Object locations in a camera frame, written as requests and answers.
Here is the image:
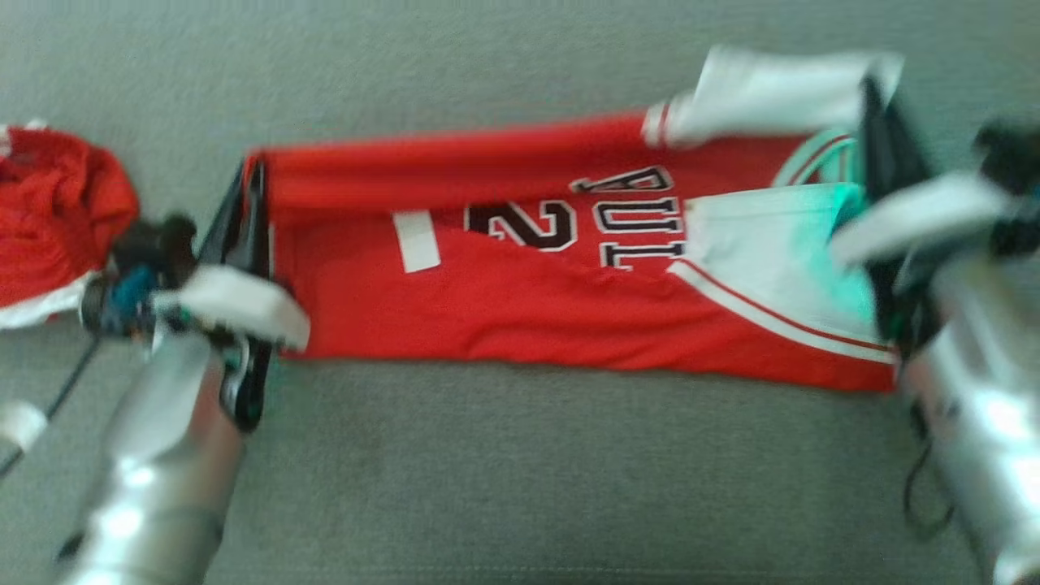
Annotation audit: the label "red basketball jersey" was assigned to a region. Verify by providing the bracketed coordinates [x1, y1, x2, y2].
[244, 47, 904, 395]

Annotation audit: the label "red white-striped shorts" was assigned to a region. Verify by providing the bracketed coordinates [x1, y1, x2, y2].
[0, 122, 141, 330]

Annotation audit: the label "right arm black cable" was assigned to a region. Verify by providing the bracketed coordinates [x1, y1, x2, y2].
[902, 398, 960, 541]

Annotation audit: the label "grey fabric sofa seat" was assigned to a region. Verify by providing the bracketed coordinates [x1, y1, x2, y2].
[0, 0, 1040, 585]

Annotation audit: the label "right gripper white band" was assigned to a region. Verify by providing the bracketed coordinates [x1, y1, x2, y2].
[829, 77, 1016, 342]

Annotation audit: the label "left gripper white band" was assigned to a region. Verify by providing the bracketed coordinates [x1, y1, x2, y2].
[154, 158, 310, 431]

